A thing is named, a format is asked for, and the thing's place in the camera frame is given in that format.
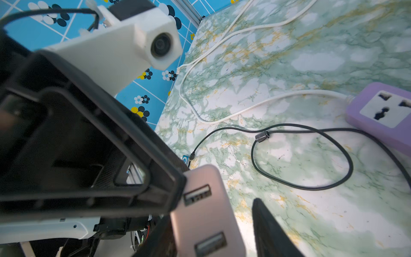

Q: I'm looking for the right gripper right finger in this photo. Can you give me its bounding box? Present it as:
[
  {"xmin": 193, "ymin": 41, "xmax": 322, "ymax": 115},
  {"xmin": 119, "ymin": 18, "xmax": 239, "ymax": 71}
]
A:
[{"xmin": 252, "ymin": 198, "xmax": 304, "ymax": 257}]

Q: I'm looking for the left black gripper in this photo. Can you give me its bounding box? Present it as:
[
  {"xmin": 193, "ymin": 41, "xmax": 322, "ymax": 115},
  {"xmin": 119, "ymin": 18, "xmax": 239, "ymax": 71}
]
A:
[{"xmin": 1, "ymin": 31, "xmax": 187, "ymax": 222}]

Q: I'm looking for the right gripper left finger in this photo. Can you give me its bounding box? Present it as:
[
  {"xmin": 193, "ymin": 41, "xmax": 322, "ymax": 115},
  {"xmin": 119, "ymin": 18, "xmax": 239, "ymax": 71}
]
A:
[{"xmin": 133, "ymin": 215, "xmax": 177, "ymax": 257}]

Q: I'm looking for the pink usb charger cube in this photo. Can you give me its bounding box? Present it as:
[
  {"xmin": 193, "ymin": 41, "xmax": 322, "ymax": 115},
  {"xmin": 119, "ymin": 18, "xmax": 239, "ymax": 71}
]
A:
[{"xmin": 170, "ymin": 164, "xmax": 246, "ymax": 257}]

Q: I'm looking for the black usb cable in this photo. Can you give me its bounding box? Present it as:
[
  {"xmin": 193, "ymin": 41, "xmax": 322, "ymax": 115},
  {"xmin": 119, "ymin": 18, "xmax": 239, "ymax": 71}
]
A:
[{"xmin": 188, "ymin": 123, "xmax": 411, "ymax": 192}]

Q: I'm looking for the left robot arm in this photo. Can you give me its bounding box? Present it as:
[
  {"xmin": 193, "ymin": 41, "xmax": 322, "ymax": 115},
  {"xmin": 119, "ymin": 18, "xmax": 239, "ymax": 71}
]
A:
[{"xmin": 1, "ymin": 31, "xmax": 188, "ymax": 257}]

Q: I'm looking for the purple power strip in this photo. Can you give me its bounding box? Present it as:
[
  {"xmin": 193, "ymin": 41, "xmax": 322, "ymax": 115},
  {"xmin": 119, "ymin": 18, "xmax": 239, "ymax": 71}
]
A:
[{"xmin": 346, "ymin": 82, "xmax": 411, "ymax": 156}]

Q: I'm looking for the white power strip cord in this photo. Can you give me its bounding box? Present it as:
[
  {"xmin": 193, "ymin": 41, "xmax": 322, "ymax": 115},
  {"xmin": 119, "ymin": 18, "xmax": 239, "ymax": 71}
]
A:
[{"xmin": 177, "ymin": 0, "xmax": 355, "ymax": 125}]

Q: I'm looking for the left corner aluminium post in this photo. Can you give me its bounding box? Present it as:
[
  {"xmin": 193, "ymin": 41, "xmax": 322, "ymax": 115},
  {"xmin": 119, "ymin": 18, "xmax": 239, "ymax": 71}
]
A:
[{"xmin": 172, "ymin": 0, "xmax": 203, "ymax": 28}]

